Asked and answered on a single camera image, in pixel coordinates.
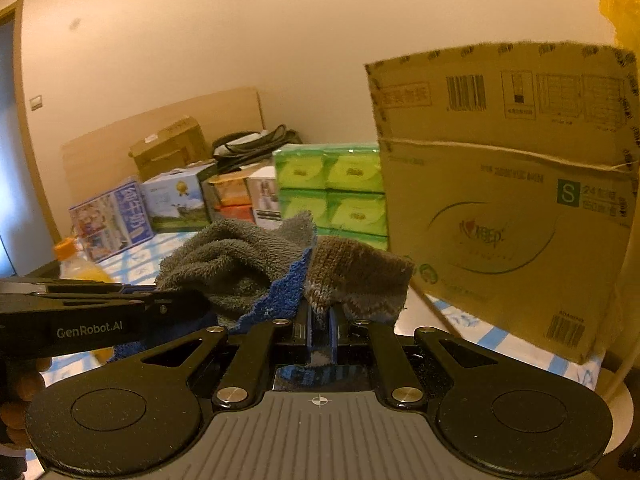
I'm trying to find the dark grey towel blue edge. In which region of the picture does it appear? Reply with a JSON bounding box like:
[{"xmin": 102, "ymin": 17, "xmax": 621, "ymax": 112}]
[{"xmin": 107, "ymin": 210, "xmax": 318, "ymax": 365}]

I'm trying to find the blue printed carton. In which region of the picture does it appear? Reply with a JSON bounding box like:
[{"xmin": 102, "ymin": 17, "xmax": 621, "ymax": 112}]
[{"xmin": 69, "ymin": 177, "xmax": 155, "ymax": 263}]

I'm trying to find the large cardboard box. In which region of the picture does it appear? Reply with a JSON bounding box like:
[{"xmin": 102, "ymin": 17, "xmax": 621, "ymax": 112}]
[{"xmin": 364, "ymin": 40, "xmax": 640, "ymax": 366}]

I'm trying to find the green tissue pack bundle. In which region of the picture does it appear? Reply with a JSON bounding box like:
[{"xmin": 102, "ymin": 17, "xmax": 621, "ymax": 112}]
[{"xmin": 272, "ymin": 142, "xmax": 390, "ymax": 251}]

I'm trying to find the white floor stand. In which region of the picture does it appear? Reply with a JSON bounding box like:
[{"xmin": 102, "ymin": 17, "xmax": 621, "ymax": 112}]
[{"xmin": 602, "ymin": 310, "xmax": 640, "ymax": 461}]

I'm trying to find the person's left hand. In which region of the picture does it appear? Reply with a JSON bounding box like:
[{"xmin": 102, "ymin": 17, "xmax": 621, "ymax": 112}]
[{"xmin": 0, "ymin": 358, "xmax": 48, "ymax": 443}]

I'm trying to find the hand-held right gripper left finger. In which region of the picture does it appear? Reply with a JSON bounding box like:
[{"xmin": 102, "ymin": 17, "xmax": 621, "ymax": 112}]
[{"xmin": 140, "ymin": 304, "xmax": 317, "ymax": 408}]

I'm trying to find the wooden headboard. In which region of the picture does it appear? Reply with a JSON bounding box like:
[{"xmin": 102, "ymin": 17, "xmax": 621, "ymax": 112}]
[{"xmin": 61, "ymin": 86, "xmax": 265, "ymax": 241}]

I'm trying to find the brown patterned knit sock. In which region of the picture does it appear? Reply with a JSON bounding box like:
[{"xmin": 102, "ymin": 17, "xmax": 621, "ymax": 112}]
[{"xmin": 275, "ymin": 235, "xmax": 416, "ymax": 388}]

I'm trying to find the orange juice bottle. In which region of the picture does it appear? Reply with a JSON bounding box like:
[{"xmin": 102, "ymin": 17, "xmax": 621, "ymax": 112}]
[{"xmin": 52, "ymin": 236, "xmax": 117, "ymax": 365}]

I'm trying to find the wooden door frame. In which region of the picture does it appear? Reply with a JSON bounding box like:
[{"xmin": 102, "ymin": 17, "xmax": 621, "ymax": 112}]
[{"xmin": 0, "ymin": 0, "xmax": 63, "ymax": 241}]

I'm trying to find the white product box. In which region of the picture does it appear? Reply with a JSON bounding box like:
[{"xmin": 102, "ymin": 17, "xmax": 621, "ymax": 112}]
[{"xmin": 246, "ymin": 166, "xmax": 283, "ymax": 231}]

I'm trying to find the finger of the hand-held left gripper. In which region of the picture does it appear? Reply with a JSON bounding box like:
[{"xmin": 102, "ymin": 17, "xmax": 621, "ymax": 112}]
[
  {"xmin": 0, "ymin": 287, "xmax": 211, "ymax": 331},
  {"xmin": 0, "ymin": 279, "xmax": 156, "ymax": 295}
]

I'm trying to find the orange printed box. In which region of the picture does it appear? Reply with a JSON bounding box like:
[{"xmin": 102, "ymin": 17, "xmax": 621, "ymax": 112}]
[{"xmin": 200, "ymin": 170, "xmax": 256, "ymax": 223}]

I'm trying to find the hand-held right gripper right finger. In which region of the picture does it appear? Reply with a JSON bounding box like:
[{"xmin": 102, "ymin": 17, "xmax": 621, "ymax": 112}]
[{"xmin": 327, "ymin": 304, "xmax": 503, "ymax": 407}]

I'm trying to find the dark bag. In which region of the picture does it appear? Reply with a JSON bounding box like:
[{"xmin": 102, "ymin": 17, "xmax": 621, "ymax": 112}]
[{"xmin": 211, "ymin": 124, "xmax": 303, "ymax": 168}]

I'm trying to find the white landscape printed box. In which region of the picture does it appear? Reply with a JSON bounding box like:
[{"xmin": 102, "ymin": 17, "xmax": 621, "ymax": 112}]
[{"xmin": 140, "ymin": 162, "xmax": 213, "ymax": 233}]

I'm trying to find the olive cardboard box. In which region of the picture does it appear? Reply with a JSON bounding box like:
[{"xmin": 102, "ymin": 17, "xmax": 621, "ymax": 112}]
[{"xmin": 129, "ymin": 116, "xmax": 211, "ymax": 183}]

